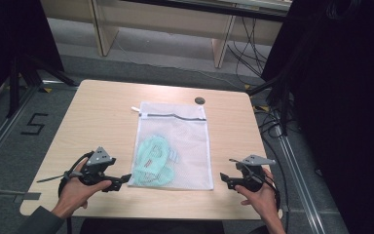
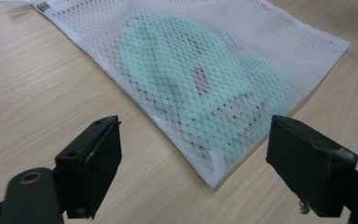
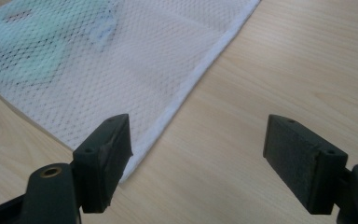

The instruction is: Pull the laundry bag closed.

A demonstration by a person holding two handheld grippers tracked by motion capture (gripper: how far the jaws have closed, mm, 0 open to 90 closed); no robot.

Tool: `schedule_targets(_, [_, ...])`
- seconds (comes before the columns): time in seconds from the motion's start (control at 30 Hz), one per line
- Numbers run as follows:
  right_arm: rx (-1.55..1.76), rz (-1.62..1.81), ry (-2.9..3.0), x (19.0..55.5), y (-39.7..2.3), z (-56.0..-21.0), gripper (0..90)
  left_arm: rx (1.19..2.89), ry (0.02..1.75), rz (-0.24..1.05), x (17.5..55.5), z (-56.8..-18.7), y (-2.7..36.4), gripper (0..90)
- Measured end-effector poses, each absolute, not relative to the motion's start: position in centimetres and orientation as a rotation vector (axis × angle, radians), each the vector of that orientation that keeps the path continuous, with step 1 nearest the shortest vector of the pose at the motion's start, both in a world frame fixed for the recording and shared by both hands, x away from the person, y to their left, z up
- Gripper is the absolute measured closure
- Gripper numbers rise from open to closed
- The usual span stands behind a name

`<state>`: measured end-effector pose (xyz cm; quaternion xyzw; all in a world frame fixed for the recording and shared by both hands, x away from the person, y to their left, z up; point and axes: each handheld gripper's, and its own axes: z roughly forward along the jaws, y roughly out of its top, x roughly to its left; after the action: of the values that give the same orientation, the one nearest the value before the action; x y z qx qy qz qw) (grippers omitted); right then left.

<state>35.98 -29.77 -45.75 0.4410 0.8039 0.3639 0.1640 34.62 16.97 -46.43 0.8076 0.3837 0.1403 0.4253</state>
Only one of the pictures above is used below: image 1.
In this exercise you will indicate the person's right hand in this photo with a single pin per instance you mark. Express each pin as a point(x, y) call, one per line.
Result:
point(262, 198)

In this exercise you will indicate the black round table grommet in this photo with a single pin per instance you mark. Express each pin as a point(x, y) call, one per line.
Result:
point(200, 100)

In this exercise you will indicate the black metal stand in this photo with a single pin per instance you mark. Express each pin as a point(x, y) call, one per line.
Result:
point(282, 97)
point(16, 84)

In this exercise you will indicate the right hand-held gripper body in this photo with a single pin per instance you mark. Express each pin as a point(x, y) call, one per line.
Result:
point(251, 177)

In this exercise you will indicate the light wooden bench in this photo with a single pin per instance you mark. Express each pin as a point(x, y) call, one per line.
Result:
point(162, 19)

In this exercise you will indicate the black curtain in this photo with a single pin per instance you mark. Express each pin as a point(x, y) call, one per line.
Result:
point(9, 39)
point(344, 97)

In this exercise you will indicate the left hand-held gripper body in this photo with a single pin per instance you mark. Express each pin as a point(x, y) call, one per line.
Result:
point(97, 162)

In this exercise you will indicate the metal floor rail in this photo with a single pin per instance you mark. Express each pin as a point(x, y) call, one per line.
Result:
point(3, 130)
point(300, 182)

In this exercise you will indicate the grey floor tape strip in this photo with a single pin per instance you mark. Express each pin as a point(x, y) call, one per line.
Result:
point(27, 197)

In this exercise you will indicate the white mesh laundry bag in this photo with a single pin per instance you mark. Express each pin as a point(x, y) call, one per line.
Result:
point(185, 143)

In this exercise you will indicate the mint green garment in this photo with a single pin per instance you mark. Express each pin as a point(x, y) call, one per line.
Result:
point(152, 154)

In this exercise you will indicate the person's left hand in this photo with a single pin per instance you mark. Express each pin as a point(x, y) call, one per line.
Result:
point(78, 195)

